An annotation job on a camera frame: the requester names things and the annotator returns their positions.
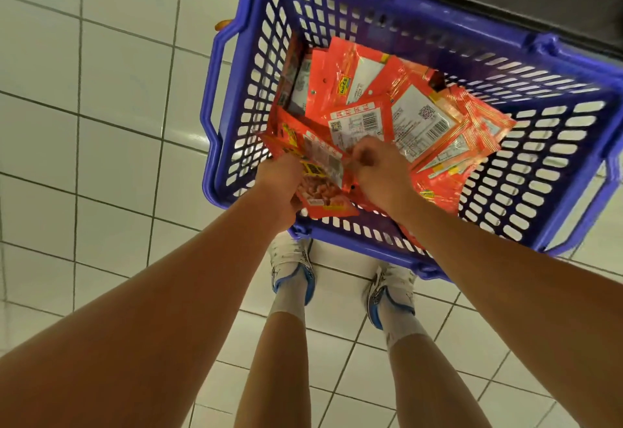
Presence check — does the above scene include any person's leg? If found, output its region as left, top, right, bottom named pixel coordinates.
left=236, top=277, right=313, bottom=428
left=374, top=291, right=493, bottom=428

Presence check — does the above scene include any person's left hand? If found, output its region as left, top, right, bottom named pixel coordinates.
left=253, top=155, right=309, bottom=235

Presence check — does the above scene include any person's right forearm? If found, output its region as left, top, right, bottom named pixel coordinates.
left=397, top=192, right=623, bottom=414

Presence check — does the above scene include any red barbecue dip seasoning packet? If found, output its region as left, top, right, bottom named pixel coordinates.
left=261, top=106, right=363, bottom=221

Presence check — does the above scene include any pile of red seasoning packets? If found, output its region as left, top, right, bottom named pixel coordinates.
left=273, top=35, right=517, bottom=220

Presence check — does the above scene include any person's right leg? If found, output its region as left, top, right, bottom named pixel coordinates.
left=374, top=291, right=493, bottom=428

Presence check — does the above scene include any grey left shoe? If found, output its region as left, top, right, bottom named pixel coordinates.
left=269, top=231, right=317, bottom=305

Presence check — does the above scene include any blue plastic basket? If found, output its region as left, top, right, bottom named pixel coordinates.
left=201, top=0, right=623, bottom=281

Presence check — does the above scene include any person's right hand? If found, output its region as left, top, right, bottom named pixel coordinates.
left=348, top=135, right=418, bottom=218

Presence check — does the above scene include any grey shoe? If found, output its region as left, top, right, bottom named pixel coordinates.
left=365, top=262, right=418, bottom=331
left=269, top=231, right=317, bottom=305

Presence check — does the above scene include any grey right shoe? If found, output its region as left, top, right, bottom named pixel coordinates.
left=365, top=262, right=418, bottom=331

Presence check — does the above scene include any person's left leg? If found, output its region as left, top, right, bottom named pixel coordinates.
left=236, top=277, right=313, bottom=428

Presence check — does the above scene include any person's left forearm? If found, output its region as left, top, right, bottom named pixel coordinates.
left=0, top=199, right=295, bottom=428

